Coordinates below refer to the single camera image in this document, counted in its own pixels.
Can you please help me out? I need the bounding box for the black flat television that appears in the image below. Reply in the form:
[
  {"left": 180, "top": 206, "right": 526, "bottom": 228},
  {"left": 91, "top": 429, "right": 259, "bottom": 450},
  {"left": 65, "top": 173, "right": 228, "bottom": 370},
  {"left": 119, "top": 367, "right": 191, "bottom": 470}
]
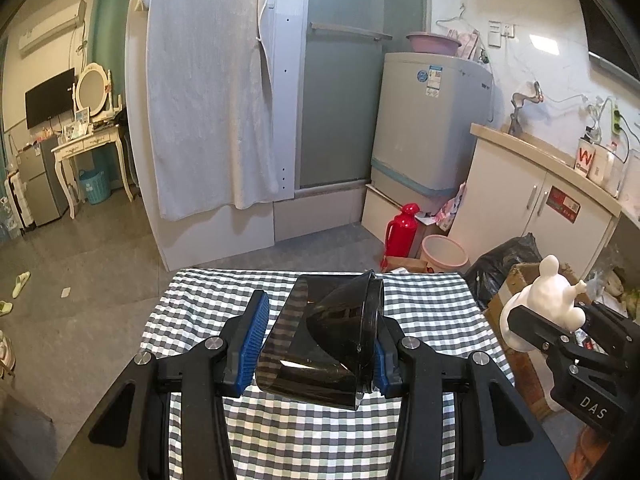
[{"left": 25, "top": 67, "right": 77, "bottom": 130}]

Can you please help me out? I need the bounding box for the brown cardboard box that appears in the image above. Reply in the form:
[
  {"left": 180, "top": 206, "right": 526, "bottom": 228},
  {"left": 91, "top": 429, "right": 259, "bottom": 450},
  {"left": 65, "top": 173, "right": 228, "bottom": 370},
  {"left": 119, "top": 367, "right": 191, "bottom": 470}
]
[{"left": 484, "top": 261, "right": 566, "bottom": 413}]

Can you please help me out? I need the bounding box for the black framed window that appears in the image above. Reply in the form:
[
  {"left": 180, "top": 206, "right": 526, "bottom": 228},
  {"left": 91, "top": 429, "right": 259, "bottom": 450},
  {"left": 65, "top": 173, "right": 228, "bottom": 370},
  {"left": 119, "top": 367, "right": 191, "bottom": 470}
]
[{"left": 575, "top": 0, "right": 640, "bottom": 78}]

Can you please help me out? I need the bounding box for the white sink cabinet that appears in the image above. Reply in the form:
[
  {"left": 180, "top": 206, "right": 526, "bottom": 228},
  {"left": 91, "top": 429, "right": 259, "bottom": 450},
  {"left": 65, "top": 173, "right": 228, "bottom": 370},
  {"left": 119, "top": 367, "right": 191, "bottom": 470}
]
[{"left": 447, "top": 122, "right": 623, "bottom": 281}]

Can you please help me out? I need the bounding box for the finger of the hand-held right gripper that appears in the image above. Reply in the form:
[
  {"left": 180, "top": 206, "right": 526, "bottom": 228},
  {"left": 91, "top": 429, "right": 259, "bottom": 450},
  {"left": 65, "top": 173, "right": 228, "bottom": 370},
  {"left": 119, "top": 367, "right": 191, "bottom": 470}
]
[
  {"left": 575, "top": 301, "right": 633, "bottom": 343},
  {"left": 506, "top": 305, "right": 581, "bottom": 361}
]

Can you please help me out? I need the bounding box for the teal curtain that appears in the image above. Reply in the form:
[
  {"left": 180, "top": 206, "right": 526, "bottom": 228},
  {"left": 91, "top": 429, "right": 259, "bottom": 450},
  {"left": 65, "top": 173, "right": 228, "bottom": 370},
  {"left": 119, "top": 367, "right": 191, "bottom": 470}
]
[{"left": 87, "top": 0, "right": 136, "bottom": 111}]

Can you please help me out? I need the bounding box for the metal clothes hanger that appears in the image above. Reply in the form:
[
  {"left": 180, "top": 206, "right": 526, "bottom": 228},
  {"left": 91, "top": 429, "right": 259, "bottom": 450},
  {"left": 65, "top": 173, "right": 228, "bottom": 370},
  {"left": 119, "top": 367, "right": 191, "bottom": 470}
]
[{"left": 436, "top": 4, "right": 476, "bottom": 36}]

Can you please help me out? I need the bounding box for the red thermos flask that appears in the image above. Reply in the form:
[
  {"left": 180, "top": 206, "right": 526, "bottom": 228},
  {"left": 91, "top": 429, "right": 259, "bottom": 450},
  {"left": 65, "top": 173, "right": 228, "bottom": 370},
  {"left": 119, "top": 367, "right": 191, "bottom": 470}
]
[{"left": 382, "top": 203, "right": 420, "bottom": 268}]

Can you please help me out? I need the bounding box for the grey small fridge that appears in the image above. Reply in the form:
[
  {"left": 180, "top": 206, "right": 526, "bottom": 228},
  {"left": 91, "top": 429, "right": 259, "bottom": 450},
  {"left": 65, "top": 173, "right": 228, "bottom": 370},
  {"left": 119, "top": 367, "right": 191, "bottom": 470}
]
[{"left": 17, "top": 137, "right": 68, "bottom": 227}]

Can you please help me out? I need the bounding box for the metal faucet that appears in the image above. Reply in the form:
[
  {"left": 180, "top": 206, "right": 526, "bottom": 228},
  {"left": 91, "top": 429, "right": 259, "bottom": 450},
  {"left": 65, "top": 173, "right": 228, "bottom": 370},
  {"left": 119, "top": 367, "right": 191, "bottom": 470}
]
[{"left": 507, "top": 81, "right": 546, "bottom": 136}]

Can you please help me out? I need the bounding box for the white bear figurine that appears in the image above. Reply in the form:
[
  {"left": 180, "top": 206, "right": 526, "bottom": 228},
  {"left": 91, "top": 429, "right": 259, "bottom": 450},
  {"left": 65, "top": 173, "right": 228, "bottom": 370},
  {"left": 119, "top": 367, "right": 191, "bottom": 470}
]
[{"left": 501, "top": 255, "right": 588, "bottom": 351}]

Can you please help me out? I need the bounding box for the pink detergent pouch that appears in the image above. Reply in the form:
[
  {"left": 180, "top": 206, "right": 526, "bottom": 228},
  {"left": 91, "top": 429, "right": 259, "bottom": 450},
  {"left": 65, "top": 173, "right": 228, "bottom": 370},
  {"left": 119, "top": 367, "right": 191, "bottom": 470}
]
[{"left": 434, "top": 183, "right": 466, "bottom": 231}]

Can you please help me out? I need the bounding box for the black trash bag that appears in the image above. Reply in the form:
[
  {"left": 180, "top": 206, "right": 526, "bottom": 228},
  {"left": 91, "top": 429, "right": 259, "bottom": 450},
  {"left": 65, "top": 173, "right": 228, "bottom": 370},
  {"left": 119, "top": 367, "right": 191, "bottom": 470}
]
[{"left": 465, "top": 232, "right": 543, "bottom": 308}]

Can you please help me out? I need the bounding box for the white open shelf unit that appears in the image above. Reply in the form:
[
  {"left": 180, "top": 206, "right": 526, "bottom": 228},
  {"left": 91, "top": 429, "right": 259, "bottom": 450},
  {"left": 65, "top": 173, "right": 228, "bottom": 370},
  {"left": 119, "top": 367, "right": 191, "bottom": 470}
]
[{"left": 600, "top": 205, "right": 640, "bottom": 321}]

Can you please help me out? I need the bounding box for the white red paper cup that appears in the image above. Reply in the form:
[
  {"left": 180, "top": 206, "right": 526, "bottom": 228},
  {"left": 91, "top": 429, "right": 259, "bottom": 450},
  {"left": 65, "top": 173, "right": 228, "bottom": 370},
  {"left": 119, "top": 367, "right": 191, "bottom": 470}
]
[{"left": 575, "top": 142, "right": 598, "bottom": 173}]

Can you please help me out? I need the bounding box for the grey washing machine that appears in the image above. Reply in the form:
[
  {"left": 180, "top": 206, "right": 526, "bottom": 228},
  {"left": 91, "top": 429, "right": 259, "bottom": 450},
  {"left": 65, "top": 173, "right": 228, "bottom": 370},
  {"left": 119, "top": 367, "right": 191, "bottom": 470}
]
[{"left": 370, "top": 51, "right": 493, "bottom": 211}]

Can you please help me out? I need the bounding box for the white oval mirror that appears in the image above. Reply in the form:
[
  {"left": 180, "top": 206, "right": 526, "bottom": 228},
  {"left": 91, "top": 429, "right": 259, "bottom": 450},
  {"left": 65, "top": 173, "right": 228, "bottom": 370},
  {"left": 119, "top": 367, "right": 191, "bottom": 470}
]
[{"left": 74, "top": 62, "right": 113, "bottom": 121}]

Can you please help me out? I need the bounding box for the frosted glass shower door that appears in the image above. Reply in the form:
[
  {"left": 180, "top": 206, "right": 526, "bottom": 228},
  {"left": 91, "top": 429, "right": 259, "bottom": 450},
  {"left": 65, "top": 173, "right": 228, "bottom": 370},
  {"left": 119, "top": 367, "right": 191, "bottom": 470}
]
[{"left": 270, "top": 0, "right": 431, "bottom": 201}]

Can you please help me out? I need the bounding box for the white air conditioner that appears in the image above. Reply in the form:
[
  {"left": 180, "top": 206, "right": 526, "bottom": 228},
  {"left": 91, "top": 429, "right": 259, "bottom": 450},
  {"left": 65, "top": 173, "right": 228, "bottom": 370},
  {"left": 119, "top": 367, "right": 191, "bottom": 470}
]
[{"left": 19, "top": 1, "right": 88, "bottom": 56}]

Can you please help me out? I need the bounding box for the dark transparent plastic container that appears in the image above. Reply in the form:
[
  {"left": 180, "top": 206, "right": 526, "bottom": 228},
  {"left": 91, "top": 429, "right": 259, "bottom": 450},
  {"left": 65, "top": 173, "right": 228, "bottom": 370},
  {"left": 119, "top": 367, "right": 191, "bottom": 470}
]
[{"left": 255, "top": 269, "right": 386, "bottom": 411}]

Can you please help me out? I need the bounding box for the pink hanging cloth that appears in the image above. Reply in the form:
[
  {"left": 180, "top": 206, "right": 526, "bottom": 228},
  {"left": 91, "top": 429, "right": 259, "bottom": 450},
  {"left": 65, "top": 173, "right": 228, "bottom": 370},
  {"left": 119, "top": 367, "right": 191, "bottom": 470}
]
[{"left": 452, "top": 30, "right": 481, "bottom": 61}]

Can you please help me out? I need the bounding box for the white vanity table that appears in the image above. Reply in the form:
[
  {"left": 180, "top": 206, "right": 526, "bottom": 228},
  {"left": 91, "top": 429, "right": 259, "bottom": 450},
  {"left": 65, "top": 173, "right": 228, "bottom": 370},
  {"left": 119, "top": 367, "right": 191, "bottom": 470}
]
[{"left": 51, "top": 122, "right": 137, "bottom": 218}]

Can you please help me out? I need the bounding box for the pink wastebasket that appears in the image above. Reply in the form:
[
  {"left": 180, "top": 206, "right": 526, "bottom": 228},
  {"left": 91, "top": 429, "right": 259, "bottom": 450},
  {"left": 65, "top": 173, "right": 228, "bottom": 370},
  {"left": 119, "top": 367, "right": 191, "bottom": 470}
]
[{"left": 420, "top": 234, "right": 470, "bottom": 275}]

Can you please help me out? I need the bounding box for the green checkered tablecloth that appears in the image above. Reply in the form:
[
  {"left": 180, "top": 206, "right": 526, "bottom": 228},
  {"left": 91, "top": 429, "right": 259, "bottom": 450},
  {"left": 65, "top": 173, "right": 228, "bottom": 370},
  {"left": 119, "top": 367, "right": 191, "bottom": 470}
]
[{"left": 140, "top": 268, "right": 516, "bottom": 480}]

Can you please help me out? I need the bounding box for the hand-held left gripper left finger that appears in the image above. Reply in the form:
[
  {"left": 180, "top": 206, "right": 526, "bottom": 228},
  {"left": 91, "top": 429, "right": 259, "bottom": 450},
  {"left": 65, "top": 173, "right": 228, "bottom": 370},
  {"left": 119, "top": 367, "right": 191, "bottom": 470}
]
[{"left": 87, "top": 289, "right": 271, "bottom": 480}]

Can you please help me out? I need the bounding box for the white hanging towel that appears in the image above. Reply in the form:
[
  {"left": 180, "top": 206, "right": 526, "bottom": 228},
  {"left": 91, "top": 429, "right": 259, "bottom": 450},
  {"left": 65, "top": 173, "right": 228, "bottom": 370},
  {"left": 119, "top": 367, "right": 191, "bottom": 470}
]
[{"left": 137, "top": 0, "right": 281, "bottom": 222}]

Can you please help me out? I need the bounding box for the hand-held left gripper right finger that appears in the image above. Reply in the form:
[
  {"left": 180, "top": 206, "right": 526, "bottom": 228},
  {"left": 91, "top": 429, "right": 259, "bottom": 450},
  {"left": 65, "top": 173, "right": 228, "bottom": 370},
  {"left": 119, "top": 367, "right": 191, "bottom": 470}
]
[{"left": 372, "top": 317, "right": 536, "bottom": 480}]

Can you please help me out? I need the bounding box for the teal waste basket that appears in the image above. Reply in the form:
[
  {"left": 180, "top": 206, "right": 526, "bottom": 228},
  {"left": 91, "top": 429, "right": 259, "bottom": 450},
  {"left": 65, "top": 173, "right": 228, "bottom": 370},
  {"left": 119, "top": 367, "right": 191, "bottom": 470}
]
[{"left": 78, "top": 168, "right": 111, "bottom": 205}]

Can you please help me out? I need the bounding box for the brown paper bag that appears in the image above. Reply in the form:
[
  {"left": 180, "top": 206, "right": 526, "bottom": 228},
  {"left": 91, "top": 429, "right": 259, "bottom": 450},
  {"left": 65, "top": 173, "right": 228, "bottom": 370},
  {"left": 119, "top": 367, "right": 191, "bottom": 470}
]
[{"left": 384, "top": 255, "right": 428, "bottom": 274}]

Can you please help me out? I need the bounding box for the pink plastic basin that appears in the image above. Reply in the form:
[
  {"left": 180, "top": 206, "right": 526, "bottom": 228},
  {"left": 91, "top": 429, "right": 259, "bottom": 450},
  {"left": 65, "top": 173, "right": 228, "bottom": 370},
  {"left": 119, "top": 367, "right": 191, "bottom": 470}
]
[{"left": 406, "top": 31, "right": 462, "bottom": 56}]

